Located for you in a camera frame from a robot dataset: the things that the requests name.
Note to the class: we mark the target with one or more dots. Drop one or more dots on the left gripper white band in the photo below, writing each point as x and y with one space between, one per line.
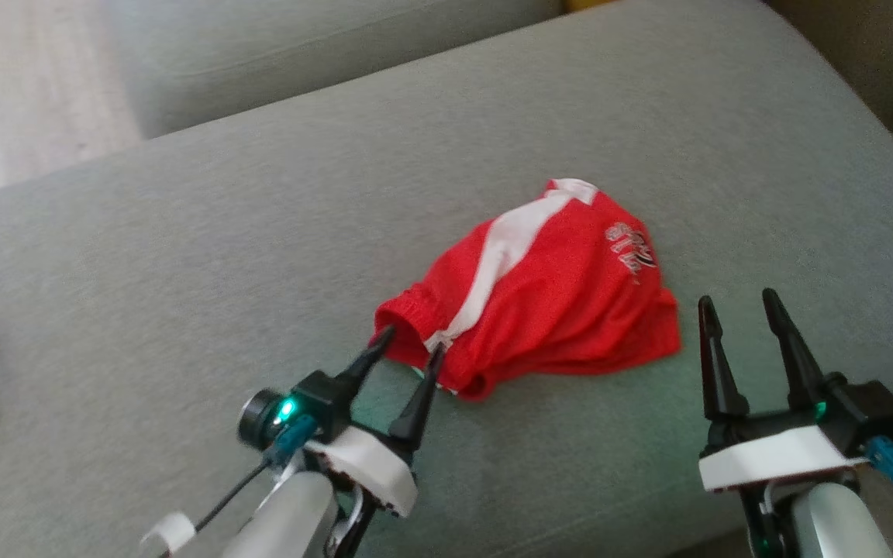
373 465

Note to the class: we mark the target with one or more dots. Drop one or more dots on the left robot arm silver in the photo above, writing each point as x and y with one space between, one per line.
291 515

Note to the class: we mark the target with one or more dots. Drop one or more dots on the grey sofa seat cushion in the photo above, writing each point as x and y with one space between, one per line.
260 54

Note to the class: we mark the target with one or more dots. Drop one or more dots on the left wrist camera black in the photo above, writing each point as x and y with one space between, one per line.
318 399

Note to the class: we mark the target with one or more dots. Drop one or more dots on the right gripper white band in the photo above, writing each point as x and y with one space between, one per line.
772 457

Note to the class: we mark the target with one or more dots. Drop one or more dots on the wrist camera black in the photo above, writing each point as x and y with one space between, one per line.
877 411
318 399

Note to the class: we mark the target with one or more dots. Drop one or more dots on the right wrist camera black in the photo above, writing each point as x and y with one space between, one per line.
877 411

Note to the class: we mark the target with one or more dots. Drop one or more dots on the red shorts white stripe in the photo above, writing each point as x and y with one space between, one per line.
563 294

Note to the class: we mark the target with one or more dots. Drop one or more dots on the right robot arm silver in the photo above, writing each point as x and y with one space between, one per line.
834 523

